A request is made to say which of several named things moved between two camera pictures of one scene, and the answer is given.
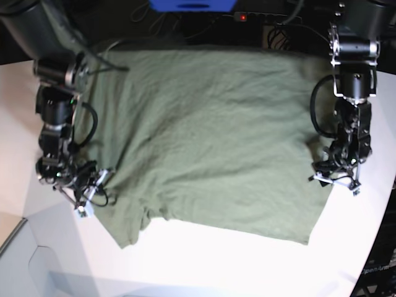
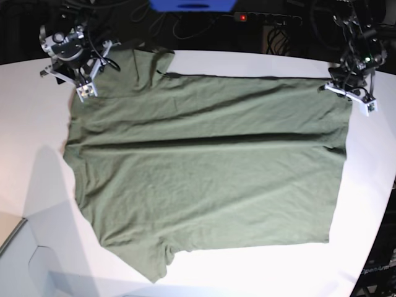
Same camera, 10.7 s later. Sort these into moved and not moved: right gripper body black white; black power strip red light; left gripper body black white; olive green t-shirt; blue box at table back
Moved: left gripper body black white; olive green t-shirt; right gripper body black white
Not moved: black power strip red light; blue box at table back
